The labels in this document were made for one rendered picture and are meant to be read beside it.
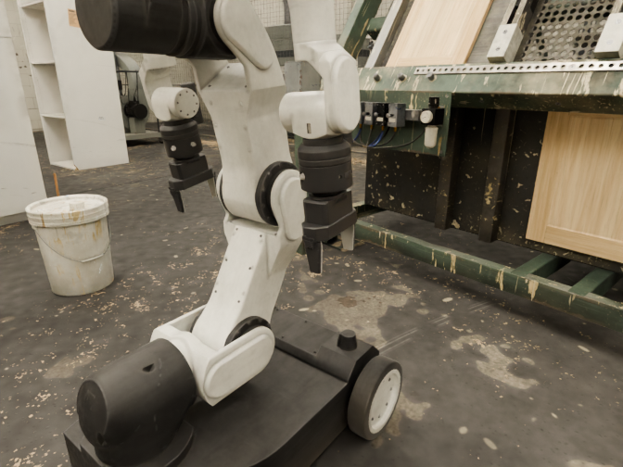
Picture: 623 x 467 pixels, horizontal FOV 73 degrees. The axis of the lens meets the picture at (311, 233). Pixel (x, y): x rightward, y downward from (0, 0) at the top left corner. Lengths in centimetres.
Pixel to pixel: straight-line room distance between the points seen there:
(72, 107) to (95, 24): 420
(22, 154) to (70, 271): 138
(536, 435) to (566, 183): 92
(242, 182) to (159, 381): 42
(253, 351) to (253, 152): 42
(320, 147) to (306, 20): 18
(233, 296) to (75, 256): 110
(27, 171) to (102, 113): 197
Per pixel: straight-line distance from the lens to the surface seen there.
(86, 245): 194
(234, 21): 79
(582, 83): 154
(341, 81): 65
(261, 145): 88
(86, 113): 499
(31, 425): 140
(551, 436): 132
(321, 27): 67
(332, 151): 66
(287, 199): 89
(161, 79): 111
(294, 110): 69
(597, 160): 177
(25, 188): 324
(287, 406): 100
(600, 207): 179
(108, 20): 72
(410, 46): 201
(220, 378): 90
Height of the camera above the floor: 84
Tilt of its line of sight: 20 degrees down
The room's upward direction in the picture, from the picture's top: straight up
